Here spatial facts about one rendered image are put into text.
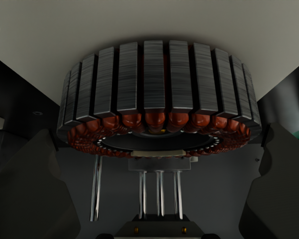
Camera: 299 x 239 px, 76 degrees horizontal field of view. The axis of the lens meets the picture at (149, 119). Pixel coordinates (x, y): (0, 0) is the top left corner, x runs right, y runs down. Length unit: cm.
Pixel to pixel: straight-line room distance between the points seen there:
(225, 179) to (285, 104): 20
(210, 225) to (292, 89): 26
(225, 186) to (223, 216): 5
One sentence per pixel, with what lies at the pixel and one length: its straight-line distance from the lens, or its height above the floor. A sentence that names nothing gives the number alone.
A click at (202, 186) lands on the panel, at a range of 37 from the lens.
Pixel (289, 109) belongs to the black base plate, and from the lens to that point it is 24.
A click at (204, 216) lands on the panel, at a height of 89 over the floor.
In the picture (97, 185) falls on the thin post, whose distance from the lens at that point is 20.
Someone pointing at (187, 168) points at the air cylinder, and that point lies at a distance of 24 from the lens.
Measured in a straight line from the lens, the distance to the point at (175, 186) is 26.
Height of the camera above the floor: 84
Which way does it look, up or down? 19 degrees down
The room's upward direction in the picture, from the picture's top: 179 degrees clockwise
